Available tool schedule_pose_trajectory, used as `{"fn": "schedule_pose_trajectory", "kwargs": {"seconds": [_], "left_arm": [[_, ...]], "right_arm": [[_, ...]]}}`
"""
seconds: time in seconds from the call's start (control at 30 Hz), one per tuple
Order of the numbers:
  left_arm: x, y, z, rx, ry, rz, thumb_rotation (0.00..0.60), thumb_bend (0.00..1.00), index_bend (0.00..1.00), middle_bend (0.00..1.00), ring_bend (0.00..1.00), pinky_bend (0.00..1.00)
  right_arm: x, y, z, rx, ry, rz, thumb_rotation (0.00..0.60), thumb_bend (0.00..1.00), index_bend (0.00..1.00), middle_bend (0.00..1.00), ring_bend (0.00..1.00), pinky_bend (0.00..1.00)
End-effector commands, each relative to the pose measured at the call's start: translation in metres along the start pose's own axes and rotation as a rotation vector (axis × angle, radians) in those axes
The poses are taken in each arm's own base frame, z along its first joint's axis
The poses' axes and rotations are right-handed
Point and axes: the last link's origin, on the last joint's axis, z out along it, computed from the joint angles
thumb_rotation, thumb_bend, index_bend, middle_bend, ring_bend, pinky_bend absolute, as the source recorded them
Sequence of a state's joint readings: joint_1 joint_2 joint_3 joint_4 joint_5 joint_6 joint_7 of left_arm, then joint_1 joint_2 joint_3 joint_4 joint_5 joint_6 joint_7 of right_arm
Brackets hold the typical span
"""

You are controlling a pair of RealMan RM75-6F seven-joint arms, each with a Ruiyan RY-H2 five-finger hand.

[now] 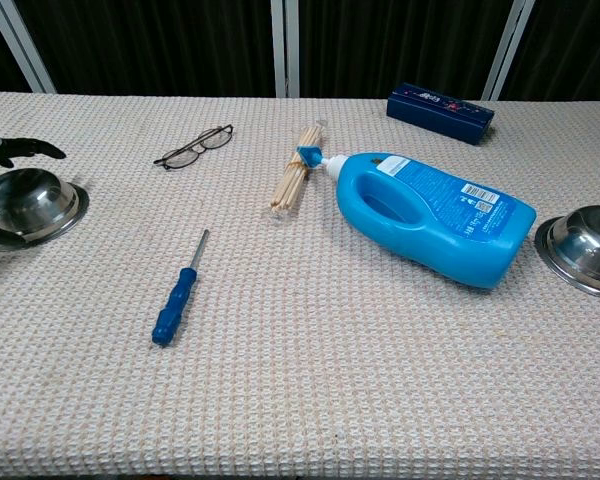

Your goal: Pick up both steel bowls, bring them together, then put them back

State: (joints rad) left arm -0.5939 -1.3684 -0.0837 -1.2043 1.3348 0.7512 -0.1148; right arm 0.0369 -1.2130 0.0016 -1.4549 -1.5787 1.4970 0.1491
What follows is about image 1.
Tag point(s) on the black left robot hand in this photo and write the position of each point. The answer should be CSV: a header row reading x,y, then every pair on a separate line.
x,y
22,147

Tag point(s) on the shiny metal bowl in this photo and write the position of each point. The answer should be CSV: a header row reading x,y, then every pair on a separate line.
x,y
587,245
27,202

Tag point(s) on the black thin-rimmed eyeglasses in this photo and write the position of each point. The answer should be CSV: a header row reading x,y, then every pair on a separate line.
x,y
179,156

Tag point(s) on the dark pleated curtain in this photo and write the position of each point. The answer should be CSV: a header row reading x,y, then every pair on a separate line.
x,y
155,45

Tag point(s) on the bundle of wooden sticks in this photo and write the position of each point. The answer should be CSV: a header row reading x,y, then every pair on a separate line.
x,y
292,180

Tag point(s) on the beige waffle-weave tablecloth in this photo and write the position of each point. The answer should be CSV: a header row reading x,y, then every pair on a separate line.
x,y
300,375

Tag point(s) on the blue detergent bottle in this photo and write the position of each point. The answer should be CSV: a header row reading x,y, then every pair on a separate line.
x,y
430,220

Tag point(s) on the dark blue rectangular box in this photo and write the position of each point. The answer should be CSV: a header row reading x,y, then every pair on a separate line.
x,y
437,114

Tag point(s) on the white metal frame post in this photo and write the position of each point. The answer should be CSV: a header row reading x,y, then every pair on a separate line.
x,y
507,50
285,50
22,47

